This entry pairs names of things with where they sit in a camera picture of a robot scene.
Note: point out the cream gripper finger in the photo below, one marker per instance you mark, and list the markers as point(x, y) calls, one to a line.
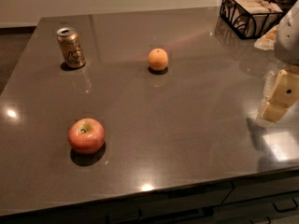
point(269, 84)
point(284, 95)

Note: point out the orange fruit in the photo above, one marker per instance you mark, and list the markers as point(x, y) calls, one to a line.
point(158, 59)

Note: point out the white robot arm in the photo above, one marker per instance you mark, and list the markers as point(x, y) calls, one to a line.
point(286, 45)

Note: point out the red apple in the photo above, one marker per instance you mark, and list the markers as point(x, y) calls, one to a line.
point(86, 136)

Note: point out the yellow snack bag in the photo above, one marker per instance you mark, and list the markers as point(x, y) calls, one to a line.
point(267, 41)

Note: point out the white napkins in basket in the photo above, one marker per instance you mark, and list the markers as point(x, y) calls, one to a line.
point(257, 11)

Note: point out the gold soda can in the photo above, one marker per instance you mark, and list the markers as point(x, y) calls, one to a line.
point(68, 40)

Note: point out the black drawer handle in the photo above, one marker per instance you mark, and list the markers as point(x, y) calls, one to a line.
point(284, 206)

